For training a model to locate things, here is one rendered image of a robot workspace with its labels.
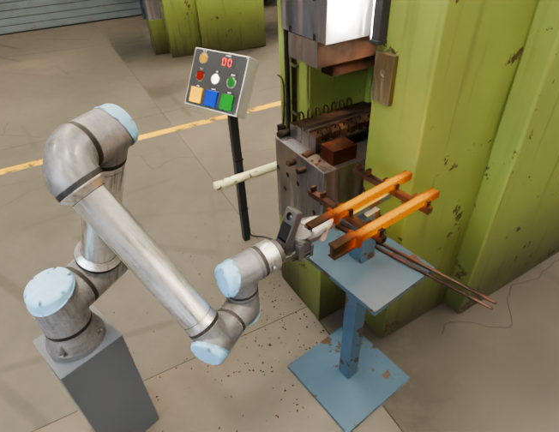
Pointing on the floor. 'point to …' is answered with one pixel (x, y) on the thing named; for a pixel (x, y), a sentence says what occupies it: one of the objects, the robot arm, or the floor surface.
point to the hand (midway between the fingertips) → (327, 218)
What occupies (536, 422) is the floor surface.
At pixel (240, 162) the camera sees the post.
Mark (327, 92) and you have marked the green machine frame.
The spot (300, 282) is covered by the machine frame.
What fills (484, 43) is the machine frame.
